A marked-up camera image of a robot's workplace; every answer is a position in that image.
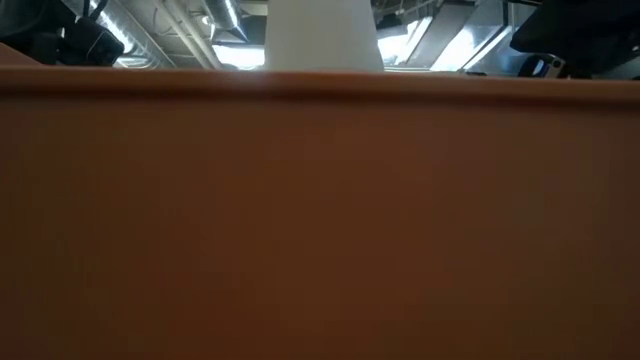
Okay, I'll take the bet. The white shade table lamp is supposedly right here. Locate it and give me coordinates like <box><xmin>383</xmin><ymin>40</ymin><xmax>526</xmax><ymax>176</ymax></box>
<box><xmin>263</xmin><ymin>0</ymin><xmax>385</xmax><ymax>72</ymax></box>

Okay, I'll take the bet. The slanted rectangular metal duct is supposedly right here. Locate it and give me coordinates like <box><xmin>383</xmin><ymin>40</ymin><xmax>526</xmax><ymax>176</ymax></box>
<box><xmin>404</xmin><ymin>0</ymin><xmax>481</xmax><ymax>70</ymax></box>

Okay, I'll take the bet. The narrow silver spiral duct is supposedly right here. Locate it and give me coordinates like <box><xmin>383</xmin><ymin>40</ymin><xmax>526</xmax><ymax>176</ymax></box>
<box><xmin>202</xmin><ymin>0</ymin><xmax>250</xmax><ymax>44</ymax></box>

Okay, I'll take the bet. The wide silver spiral duct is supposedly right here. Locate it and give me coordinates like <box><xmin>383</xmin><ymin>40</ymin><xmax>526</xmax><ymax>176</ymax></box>
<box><xmin>89</xmin><ymin>0</ymin><xmax>176</xmax><ymax>69</ymax></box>

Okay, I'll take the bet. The black camera cable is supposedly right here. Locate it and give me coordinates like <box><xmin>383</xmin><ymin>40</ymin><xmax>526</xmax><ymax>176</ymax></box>
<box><xmin>82</xmin><ymin>0</ymin><xmax>109</xmax><ymax>22</ymax></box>

